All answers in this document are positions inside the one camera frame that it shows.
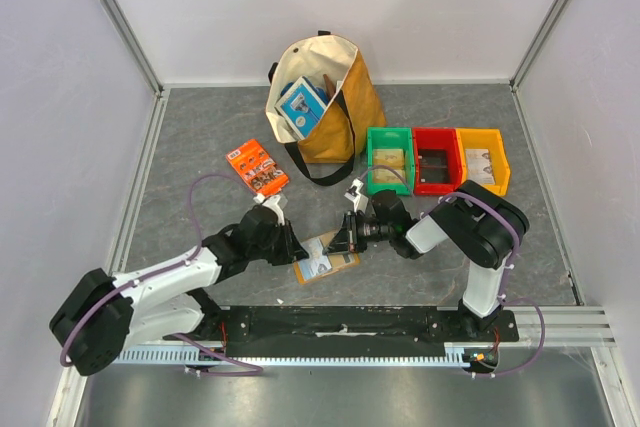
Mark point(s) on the gold VIP card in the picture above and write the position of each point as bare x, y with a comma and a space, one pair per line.
386, 176

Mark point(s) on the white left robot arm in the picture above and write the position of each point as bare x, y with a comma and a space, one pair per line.
106, 314

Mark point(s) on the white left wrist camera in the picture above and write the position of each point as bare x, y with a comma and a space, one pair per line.
275, 203

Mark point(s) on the red plastic bin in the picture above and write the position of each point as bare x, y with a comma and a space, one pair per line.
437, 138

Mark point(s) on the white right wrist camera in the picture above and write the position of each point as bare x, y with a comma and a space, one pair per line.
356, 195

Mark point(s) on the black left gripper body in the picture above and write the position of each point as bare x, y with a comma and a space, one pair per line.
278, 249

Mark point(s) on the left aluminium frame post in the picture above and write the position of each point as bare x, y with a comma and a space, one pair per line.
132, 44

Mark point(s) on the blue razor package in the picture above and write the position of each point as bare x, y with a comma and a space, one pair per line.
302, 105

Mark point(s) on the black VIP card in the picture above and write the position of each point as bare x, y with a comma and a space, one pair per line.
433, 166

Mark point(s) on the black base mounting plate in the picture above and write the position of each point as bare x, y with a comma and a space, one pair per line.
250, 324

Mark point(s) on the tan canvas tote bag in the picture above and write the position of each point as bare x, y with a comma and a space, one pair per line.
326, 154

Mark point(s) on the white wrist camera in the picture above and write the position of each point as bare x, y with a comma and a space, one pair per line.
275, 203
356, 195

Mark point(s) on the aluminium corner frame post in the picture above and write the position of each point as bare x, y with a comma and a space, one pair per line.
544, 31

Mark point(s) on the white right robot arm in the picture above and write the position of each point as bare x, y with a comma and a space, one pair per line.
487, 229

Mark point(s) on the yellow plastic bin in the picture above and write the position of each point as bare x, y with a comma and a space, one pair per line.
491, 139

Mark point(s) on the mustard leather card holder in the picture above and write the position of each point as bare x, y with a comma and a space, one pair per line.
340, 262

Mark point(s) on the green plastic bin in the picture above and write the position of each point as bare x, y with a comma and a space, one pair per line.
392, 138

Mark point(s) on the orange screw assortment box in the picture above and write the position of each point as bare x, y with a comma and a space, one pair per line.
257, 168

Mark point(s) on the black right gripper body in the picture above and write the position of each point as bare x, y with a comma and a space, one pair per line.
351, 232

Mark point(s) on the grey slotted cable duct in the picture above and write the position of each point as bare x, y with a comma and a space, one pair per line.
356, 351

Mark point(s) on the silver card in yellow bin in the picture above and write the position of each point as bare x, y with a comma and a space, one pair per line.
479, 158

